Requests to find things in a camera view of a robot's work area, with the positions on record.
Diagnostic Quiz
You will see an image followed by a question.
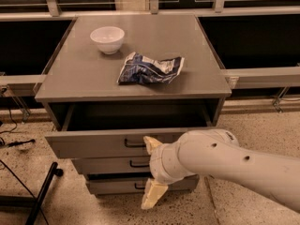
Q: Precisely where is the metal window railing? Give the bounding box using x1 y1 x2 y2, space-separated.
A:
0 0 300 114

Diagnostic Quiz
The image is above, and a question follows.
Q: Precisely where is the crumpled blue chip bag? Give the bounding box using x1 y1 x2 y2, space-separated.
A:
117 52 185 84

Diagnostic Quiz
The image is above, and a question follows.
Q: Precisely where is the grey drawer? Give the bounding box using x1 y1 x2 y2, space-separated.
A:
86 172 200 195
72 157 150 174
44 101 219 159

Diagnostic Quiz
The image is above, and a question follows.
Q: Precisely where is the grey drawer cabinet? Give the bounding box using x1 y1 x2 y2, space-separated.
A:
34 14 233 199

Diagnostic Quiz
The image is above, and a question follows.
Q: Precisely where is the black cable on floor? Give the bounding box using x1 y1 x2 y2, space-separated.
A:
0 87 37 148

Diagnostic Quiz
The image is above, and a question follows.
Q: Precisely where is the grey top drawer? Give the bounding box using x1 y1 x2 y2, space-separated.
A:
44 101 219 159

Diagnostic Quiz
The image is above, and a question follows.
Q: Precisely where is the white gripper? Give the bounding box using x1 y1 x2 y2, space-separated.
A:
141 136 193 210

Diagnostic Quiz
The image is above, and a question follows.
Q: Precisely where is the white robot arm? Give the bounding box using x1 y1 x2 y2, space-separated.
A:
142 128 300 212

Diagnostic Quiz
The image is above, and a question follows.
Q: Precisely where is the grey middle drawer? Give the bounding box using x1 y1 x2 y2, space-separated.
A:
72 157 150 174

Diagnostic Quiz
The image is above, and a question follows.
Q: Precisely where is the black metal stand leg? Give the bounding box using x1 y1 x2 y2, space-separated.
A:
0 161 65 225

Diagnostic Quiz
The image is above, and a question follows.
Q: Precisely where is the white ceramic bowl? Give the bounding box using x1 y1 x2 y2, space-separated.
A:
90 26 125 54

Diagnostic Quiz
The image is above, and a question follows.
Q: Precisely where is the grey bottom drawer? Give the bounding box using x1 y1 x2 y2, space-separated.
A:
86 172 200 195

